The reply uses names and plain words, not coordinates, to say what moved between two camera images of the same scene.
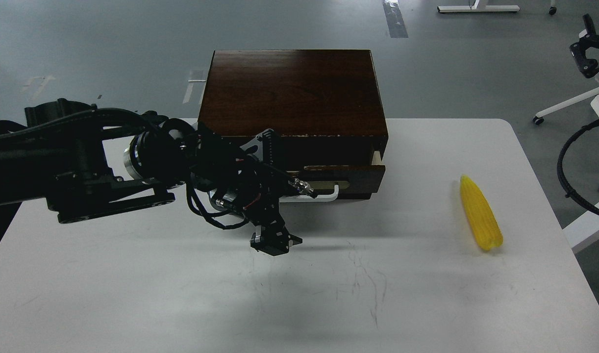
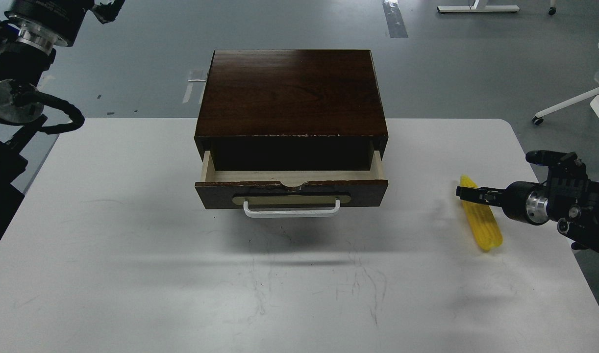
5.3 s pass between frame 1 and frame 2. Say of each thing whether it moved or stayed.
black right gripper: moved
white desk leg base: stayed
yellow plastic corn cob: stayed
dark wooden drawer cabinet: stayed
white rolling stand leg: stayed
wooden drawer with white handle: moved
